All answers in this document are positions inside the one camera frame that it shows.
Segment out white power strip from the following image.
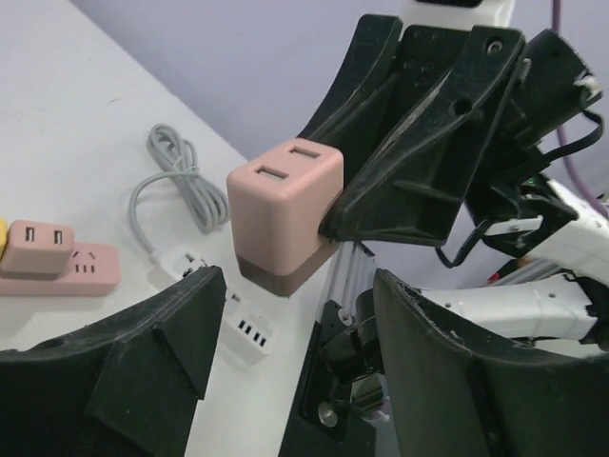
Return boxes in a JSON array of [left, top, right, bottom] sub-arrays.
[[150, 244, 279, 366]]

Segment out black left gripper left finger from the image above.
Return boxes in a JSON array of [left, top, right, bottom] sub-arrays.
[[1, 267, 226, 456]]

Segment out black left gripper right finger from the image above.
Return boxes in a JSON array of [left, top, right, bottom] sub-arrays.
[[373, 269, 608, 456]]

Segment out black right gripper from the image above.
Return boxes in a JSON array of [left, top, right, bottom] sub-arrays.
[[300, 14, 599, 247]]

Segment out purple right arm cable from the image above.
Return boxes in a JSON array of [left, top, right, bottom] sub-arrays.
[[549, 0, 609, 218]]

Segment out yellow USB charger plug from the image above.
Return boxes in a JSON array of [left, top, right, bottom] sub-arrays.
[[0, 218, 9, 258]]

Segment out pink USB charger plug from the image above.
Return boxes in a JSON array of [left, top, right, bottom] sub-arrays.
[[1, 220, 74, 279]]

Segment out pink power strip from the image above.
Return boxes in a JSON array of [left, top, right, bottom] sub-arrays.
[[1, 242, 121, 297]]

